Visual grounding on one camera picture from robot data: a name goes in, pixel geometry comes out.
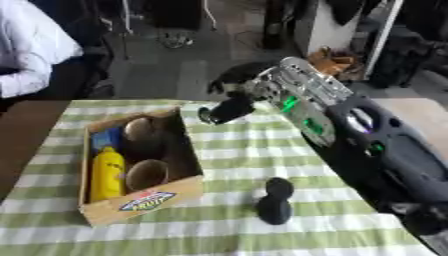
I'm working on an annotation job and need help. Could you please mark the brown cardboard pieces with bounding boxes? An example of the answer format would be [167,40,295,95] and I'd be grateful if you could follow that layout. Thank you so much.
[306,46,368,82]

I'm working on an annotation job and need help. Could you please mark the black chair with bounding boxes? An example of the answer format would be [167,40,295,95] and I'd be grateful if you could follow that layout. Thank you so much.
[33,0,119,101]

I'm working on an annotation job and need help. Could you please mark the tan cardboard box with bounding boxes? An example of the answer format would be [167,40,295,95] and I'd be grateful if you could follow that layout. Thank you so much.
[77,106,207,228]

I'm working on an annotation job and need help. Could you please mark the brown round ball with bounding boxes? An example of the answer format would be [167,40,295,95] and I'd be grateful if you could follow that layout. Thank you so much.
[120,117,158,148]

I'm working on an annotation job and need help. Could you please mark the person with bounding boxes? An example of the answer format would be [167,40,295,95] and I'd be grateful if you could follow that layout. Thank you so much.
[0,0,86,100]

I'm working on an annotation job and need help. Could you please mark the yellow bottle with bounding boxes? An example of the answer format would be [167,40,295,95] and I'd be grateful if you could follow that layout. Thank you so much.
[89,145,128,202]

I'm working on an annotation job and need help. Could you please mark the black dumbbell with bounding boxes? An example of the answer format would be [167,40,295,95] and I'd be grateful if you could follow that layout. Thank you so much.
[253,177,296,226]

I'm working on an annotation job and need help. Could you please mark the brown round bowl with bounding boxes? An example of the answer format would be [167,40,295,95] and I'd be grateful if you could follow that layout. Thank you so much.
[124,158,172,192]

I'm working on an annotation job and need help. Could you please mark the white cabinet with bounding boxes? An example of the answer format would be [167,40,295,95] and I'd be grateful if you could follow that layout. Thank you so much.
[292,0,382,58]

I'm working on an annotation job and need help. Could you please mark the black bag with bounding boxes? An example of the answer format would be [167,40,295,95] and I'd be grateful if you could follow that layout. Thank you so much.
[365,29,440,89]

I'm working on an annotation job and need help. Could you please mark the blue packet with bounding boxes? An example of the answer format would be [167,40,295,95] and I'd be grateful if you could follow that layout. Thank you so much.
[89,127,125,155]

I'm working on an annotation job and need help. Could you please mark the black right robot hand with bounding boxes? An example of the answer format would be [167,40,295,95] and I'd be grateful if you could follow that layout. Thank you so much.
[196,61,284,126]

